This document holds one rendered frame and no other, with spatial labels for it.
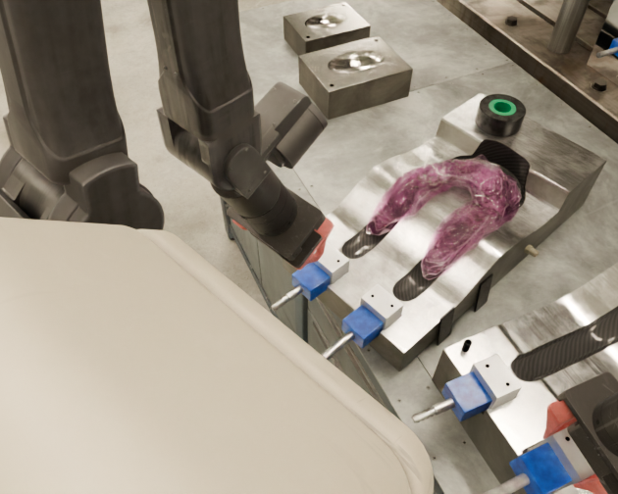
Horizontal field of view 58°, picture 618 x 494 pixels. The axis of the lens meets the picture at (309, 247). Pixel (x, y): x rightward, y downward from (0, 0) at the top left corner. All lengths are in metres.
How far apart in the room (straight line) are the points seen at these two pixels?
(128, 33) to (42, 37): 2.94
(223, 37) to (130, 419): 0.31
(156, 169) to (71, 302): 2.17
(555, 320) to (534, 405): 0.14
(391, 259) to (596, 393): 0.38
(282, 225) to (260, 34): 0.95
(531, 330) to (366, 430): 0.61
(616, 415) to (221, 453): 0.45
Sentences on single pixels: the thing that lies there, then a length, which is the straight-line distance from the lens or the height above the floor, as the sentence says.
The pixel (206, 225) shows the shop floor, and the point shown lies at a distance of 2.10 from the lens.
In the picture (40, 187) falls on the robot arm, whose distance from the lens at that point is 0.43.
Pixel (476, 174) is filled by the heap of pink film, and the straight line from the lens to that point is 0.98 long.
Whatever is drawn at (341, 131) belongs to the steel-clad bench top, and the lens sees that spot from 1.18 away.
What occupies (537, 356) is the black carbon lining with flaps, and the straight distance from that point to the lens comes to 0.80.
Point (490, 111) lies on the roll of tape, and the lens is 1.04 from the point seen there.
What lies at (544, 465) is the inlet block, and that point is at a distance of 0.68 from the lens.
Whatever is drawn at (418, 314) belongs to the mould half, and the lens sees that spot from 0.83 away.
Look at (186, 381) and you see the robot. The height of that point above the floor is 1.37.
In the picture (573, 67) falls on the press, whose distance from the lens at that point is 1.54.
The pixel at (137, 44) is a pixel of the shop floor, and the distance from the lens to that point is 3.18.
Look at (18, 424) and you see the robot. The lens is 0.18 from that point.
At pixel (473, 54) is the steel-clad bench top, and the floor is 0.80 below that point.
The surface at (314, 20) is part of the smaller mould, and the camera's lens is 1.46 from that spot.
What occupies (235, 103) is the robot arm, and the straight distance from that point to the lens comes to 0.45.
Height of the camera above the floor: 1.53
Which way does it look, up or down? 50 degrees down
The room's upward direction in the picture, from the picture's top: straight up
